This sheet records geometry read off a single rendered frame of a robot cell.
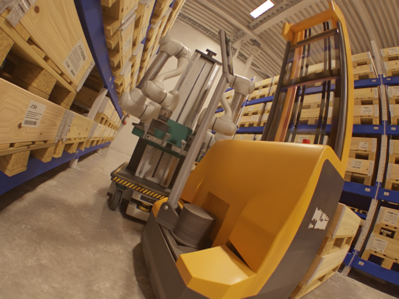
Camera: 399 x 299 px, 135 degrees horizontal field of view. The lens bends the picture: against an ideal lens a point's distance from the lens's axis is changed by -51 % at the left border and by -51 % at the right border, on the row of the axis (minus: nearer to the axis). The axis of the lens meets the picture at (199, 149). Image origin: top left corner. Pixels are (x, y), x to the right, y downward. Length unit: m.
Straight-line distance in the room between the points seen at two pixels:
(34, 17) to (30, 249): 0.84
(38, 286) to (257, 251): 0.79
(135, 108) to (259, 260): 1.24
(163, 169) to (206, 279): 1.28
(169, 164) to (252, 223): 1.16
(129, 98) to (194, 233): 1.04
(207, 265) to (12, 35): 0.88
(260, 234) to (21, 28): 0.93
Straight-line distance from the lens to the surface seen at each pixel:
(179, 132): 1.58
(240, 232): 0.64
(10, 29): 0.55
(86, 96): 2.32
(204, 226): 0.75
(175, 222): 0.81
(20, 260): 0.85
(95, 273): 0.87
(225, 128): 1.18
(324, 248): 1.17
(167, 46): 1.47
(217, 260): 0.62
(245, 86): 1.56
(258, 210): 0.62
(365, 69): 3.64
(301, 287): 1.25
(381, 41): 9.24
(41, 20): 0.63
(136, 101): 1.35
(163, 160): 1.64
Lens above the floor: 0.63
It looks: 5 degrees up
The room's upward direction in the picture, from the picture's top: 23 degrees clockwise
